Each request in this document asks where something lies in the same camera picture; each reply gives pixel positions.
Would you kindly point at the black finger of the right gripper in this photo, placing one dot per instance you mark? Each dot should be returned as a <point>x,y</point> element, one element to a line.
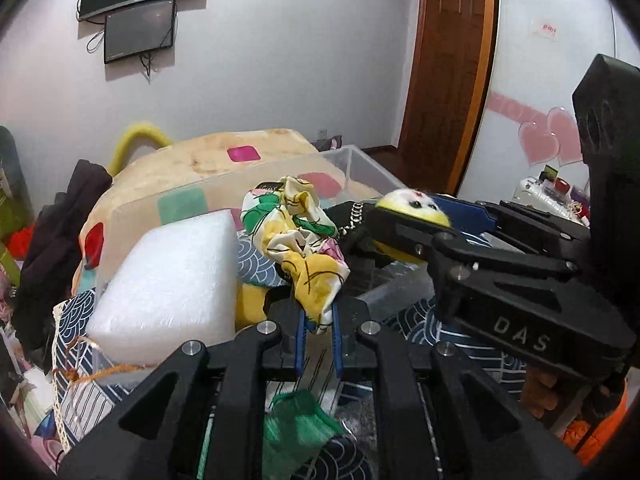
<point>522,227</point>
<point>413,240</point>

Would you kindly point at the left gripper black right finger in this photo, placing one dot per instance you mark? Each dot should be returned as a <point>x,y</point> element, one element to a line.
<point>438,415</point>

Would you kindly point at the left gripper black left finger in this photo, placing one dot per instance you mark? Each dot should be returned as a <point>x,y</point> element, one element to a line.
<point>200,414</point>

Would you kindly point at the yellow plush face ball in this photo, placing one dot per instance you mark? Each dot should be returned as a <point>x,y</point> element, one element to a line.
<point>406,202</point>

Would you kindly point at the green knitted glove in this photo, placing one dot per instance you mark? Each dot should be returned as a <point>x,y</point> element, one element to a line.
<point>295,430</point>

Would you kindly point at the black patterned scarf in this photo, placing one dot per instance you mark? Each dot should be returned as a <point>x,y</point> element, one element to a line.
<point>353,236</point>

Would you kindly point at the white foam block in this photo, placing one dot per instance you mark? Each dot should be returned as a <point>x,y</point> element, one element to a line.
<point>177,284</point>

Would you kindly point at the floral yellow green cloth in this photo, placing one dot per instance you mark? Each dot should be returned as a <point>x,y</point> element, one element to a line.
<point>286,224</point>

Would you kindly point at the clear plastic storage box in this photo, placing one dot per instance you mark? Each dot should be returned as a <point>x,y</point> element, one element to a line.
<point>251,268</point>

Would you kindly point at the right hand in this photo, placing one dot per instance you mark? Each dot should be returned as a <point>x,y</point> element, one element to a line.
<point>537,396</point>

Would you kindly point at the white appliance with stickers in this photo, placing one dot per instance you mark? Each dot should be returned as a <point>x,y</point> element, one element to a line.
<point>550,193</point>

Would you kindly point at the blue white patterned cloth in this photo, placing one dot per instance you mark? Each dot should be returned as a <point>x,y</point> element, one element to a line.
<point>201,413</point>

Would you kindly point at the dark bag on floor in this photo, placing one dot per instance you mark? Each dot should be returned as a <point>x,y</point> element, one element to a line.
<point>327,143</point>

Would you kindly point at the brown wooden door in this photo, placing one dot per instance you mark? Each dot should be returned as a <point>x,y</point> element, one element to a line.
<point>452,58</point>

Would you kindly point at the white wardrobe with pink hearts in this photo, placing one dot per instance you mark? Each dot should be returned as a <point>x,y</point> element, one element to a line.
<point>543,48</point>

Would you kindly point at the black clothes pile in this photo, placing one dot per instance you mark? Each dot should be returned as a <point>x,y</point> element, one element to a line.
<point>54,253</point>

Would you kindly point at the yellow fuzzy hoop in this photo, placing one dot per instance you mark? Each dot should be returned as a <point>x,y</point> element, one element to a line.
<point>137,135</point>

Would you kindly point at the grey plush shark toy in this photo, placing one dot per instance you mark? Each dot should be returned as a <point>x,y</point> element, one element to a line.
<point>12,178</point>

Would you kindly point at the small black monitor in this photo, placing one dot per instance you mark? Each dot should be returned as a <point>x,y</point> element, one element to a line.
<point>139,29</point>

